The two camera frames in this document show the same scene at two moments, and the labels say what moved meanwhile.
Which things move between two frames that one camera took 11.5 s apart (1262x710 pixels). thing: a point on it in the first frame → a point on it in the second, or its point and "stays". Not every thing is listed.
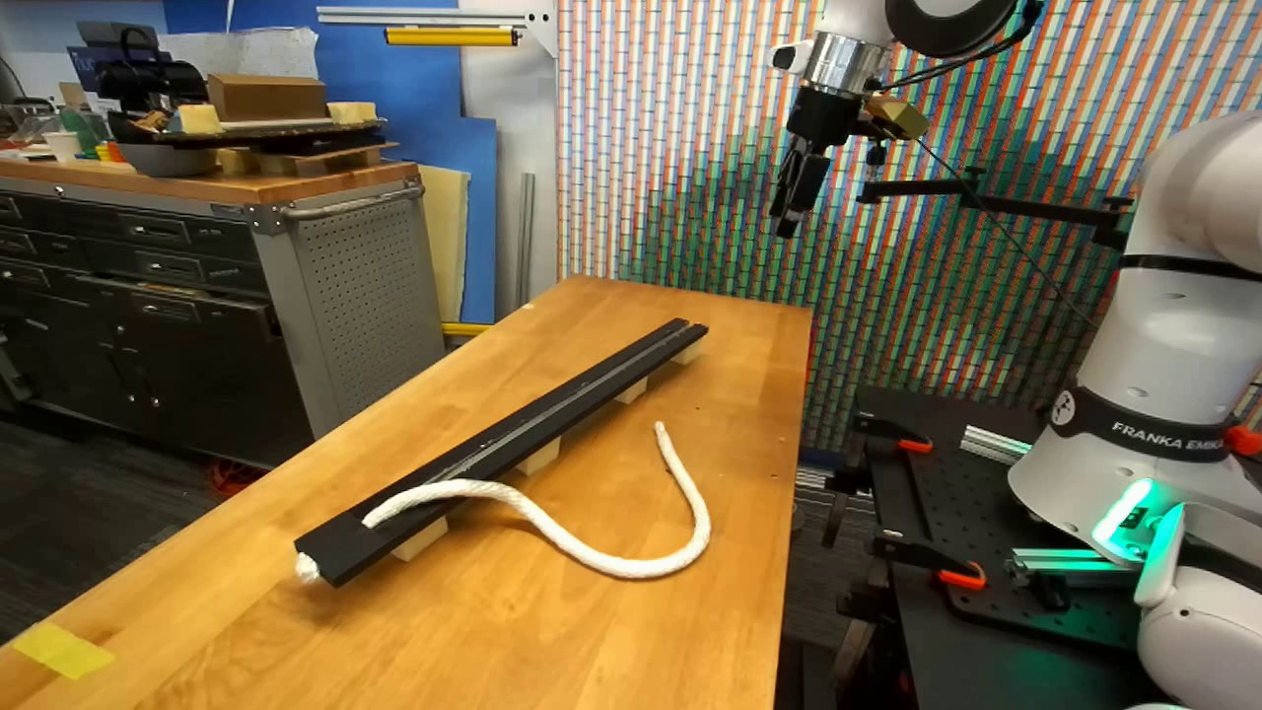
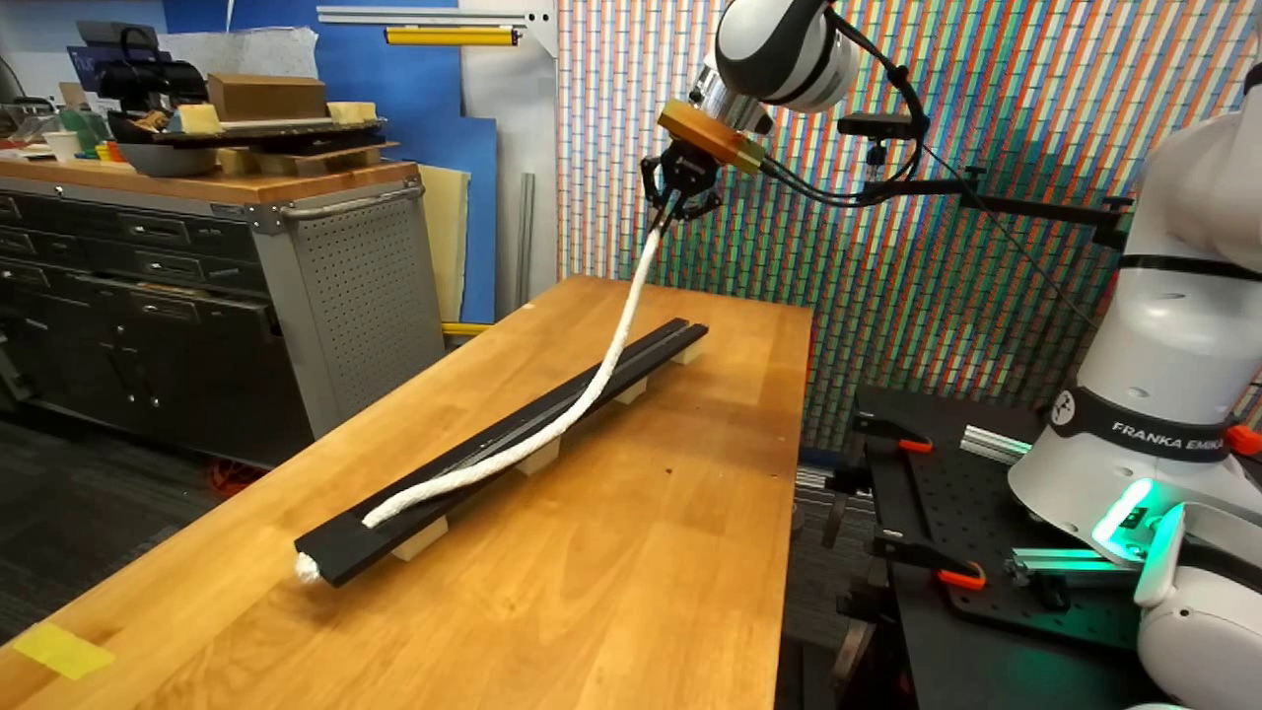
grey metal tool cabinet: (230, 307) stays
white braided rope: (552, 528) → (573, 417)
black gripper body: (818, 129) → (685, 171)
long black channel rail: (342, 549) stays
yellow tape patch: (66, 653) stays
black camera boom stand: (1104, 214) stays
